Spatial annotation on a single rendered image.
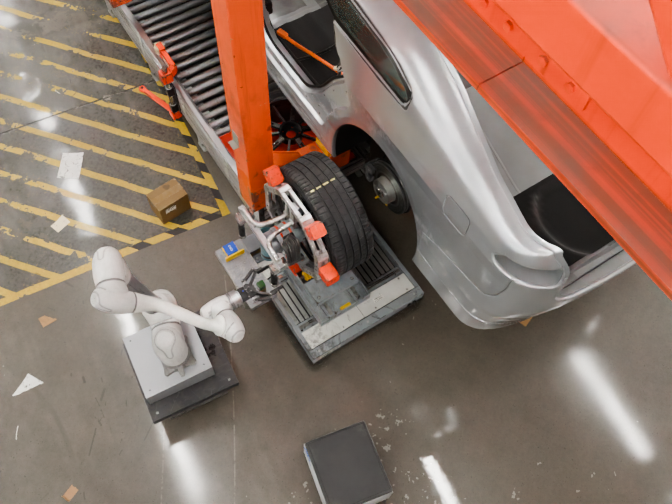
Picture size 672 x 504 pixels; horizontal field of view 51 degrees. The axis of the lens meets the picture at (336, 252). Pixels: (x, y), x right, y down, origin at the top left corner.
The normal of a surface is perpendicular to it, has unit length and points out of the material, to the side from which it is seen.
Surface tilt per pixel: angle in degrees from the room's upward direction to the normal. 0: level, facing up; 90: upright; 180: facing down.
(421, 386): 0
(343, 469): 0
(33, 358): 0
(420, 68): 34
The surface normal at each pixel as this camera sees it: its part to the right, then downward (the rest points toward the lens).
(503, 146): 0.24, -0.14
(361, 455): 0.04, -0.46
